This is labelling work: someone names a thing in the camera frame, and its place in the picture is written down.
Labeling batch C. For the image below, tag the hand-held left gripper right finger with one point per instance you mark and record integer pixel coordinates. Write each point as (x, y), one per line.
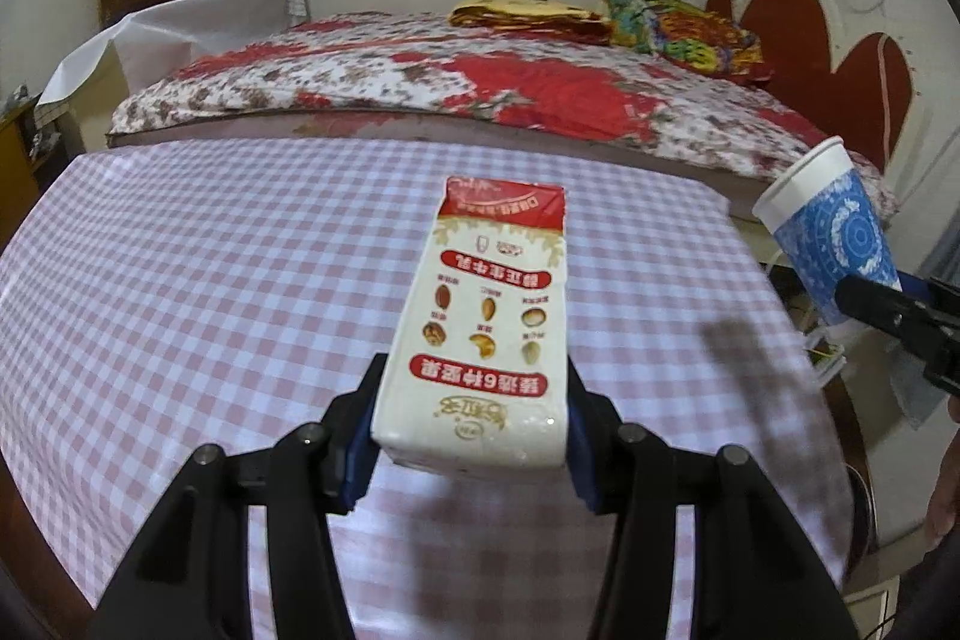
(581, 460)

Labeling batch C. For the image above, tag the white cover sheet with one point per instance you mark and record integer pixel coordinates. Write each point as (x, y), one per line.
(150, 33)

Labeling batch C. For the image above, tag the red headboard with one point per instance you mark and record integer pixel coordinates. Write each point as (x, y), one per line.
(795, 25)

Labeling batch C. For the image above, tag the blue white paper cup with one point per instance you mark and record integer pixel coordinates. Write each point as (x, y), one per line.
(825, 220)

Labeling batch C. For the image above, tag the yellow folded blanket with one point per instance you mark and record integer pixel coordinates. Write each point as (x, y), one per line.
(510, 10)

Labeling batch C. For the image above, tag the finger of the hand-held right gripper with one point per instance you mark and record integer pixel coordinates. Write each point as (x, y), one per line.
(885, 306)

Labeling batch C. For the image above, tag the bed with floral sheet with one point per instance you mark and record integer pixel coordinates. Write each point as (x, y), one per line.
(450, 78)

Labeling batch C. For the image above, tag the grey hanging cloth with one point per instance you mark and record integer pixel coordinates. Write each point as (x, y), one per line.
(911, 392)

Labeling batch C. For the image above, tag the pink checkered tablecloth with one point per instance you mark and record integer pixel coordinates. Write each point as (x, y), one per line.
(187, 272)

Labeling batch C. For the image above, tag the colourful patterned pillow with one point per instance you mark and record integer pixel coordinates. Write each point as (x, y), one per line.
(675, 25)

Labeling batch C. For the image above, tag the wooden cabinet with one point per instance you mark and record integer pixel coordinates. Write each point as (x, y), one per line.
(15, 160)

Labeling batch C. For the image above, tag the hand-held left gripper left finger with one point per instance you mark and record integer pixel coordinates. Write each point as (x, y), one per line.
(360, 452)

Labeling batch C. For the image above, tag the red white drink carton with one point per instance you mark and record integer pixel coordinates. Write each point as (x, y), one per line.
(480, 310)

